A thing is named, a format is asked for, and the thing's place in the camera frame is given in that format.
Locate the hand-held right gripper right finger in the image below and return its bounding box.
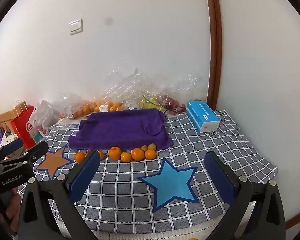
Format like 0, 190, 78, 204
204, 151, 287, 240

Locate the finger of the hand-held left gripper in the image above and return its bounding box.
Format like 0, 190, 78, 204
21, 141, 49, 164
0, 139, 24, 162

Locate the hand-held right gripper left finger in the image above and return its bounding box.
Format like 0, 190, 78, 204
17, 150, 101, 240

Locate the purple towel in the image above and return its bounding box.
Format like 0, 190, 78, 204
68, 108, 174, 152

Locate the person's left hand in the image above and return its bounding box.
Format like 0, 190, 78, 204
5, 188, 22, 228

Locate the floral cloth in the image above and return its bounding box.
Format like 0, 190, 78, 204
0, 131, 18, 148

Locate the red paper bag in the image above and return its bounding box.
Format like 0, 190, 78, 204
10, 100, 44, 150

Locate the wooden crate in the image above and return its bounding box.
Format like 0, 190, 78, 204
0, 110, 18, 133

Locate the white plastic bag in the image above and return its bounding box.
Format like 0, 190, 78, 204
30, 100, 61, 131

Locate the small orange with stem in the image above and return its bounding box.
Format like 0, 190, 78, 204
108, 147, 122, 160

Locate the grey checked star blanket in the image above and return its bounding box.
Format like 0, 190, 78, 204
16, 109, 278, 233

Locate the blue tissue pack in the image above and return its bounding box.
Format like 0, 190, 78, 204
186, 100, 220, 133

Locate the bagged oranges pile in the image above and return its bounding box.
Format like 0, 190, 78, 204
59, 101, 123, 119

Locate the red grapes bunch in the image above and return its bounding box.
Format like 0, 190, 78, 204
157, 95, 187, 116

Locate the yellow green fruit bunch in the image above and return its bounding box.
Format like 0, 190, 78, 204
139, 95, 163, 111

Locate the crumpled clear plastic wrap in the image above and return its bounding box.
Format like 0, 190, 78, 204
100, 65, 208, 113

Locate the white light switch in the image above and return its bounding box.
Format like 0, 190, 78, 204
69, 19, 83, 35

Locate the brown wooden door frame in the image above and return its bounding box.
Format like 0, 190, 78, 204
204, 0, 223, 111

